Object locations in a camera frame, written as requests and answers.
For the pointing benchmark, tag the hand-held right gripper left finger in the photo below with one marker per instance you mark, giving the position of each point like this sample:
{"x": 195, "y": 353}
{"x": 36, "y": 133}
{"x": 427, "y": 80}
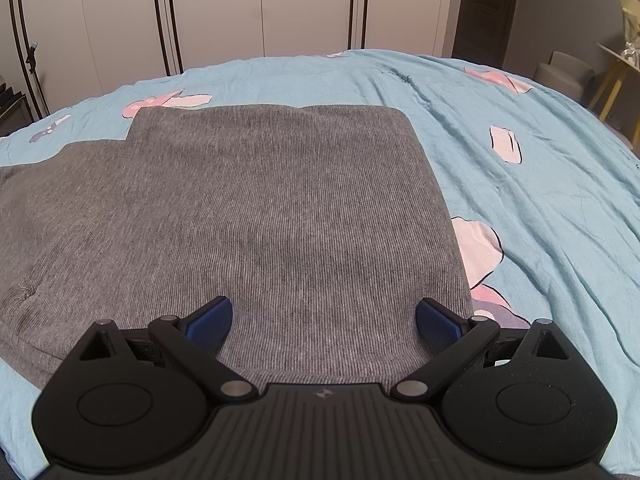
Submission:
{"x": 211, "y": 322}

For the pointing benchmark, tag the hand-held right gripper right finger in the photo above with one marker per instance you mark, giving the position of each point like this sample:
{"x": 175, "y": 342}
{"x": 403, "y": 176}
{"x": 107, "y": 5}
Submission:
{"x": 440, "y": 322}

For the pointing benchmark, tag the grey sweat pants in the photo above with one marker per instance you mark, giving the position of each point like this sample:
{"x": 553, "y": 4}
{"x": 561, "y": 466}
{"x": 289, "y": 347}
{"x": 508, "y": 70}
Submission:
{"x": 250, "y": 220}

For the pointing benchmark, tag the light blue printed bed sheet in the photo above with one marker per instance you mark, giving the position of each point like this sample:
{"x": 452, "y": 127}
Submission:
{"x": 550, "y": 200}

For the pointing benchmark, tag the grey upholstered chair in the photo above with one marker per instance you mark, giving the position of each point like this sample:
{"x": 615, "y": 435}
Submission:
{"x": 565, "y": 75}

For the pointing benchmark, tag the dark cluttered side cabinet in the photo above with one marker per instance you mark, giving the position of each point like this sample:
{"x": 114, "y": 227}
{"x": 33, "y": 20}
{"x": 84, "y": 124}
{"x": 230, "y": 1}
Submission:
{"x": 11, "y": 105}

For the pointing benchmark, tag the yellow wooden stand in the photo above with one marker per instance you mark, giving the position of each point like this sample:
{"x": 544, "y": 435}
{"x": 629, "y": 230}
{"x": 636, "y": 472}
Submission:
{"x": 612, "y": 77}

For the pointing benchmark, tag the white wardrobe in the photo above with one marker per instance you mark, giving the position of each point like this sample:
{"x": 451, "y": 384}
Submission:
{"x": 250, "y": 10}

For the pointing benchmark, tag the dark wooden door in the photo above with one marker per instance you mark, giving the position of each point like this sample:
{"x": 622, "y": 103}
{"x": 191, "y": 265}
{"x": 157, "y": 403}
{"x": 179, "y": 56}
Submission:
{"x": 485, "y": 10}

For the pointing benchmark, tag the yellow wrapped bouquet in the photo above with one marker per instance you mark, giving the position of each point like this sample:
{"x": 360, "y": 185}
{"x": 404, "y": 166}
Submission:
{"x": 631, "y": 25}

